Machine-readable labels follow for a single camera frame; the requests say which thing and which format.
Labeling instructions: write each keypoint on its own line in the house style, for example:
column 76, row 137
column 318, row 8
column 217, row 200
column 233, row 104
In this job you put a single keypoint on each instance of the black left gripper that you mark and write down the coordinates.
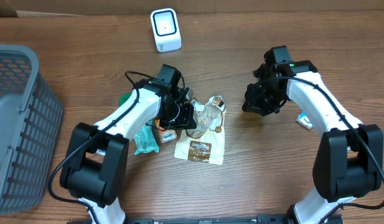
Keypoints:
column 187, row 122

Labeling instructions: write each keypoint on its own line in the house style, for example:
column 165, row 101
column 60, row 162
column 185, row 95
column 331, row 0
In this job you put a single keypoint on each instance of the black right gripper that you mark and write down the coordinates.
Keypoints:
column 254, row 106

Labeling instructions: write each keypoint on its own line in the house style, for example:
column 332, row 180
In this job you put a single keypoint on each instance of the orange tissue pack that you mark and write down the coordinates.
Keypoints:
column 165, row 135

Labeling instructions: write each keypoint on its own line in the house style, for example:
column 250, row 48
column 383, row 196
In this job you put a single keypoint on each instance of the beige plastic pouch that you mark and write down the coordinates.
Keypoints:
column 205, row 143

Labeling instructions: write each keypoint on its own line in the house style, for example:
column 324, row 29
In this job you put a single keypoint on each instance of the teal tissue pack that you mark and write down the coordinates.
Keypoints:
column 303, row 120

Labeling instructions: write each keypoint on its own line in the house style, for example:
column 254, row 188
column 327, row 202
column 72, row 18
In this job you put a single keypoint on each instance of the green snack packet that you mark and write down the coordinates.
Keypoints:
column 145, row 140

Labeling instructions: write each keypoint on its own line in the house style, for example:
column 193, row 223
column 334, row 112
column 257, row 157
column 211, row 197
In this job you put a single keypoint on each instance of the green capped bottle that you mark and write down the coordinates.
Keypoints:
column 124, row 98

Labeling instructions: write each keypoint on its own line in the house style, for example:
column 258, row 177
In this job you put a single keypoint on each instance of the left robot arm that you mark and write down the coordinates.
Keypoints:
column 94, row 168

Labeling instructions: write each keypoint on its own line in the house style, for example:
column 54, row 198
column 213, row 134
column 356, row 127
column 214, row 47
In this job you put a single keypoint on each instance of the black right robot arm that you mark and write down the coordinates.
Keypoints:
column 347, row 171

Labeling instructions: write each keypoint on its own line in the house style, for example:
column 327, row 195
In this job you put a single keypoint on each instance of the white barcode scanner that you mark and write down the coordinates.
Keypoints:
column 166, row 30

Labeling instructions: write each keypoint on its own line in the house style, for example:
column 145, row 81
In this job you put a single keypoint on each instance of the grey plastic mesh basket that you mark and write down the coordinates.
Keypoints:
column 31, row 116

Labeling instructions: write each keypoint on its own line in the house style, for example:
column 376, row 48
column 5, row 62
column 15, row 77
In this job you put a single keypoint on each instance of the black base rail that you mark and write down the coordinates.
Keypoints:
column 204, row 221

